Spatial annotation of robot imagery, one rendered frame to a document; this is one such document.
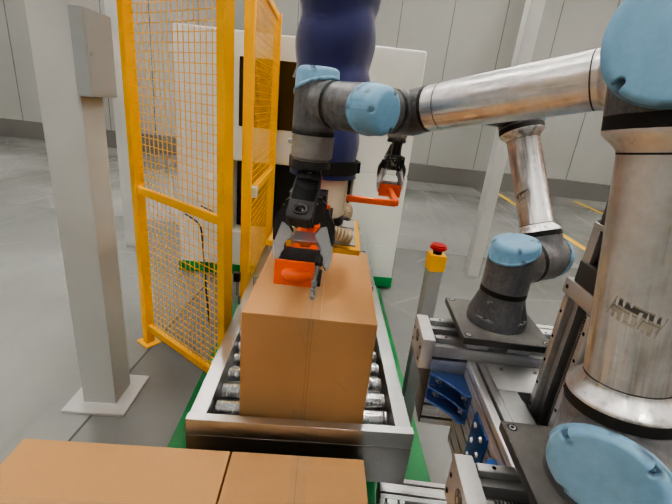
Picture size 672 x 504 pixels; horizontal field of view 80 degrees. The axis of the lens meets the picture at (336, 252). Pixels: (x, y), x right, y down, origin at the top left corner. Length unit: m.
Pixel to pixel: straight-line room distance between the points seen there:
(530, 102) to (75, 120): 1.64
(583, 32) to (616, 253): 10.50
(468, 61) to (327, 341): 9.23
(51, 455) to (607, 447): 1.34
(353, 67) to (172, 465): 1.23
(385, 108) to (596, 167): 10.75
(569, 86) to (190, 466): 1.24
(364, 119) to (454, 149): 9.47
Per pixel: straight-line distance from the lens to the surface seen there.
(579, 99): 0.62
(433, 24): 10.03
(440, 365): 1.13
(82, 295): 2.14
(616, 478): 0.54
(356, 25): 1.23
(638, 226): 0.46
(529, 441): 0.81
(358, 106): 0.62
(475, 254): 4.30
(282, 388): 1.33
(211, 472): 1.32
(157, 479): 1.33
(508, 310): 1.09
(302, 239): 0.88
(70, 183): 1.97
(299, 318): 1.18
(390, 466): 1.46
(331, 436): 1.35
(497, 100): 0.65
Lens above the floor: 1.54
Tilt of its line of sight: 20 degrees down
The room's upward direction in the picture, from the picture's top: 6 degrees clockwise
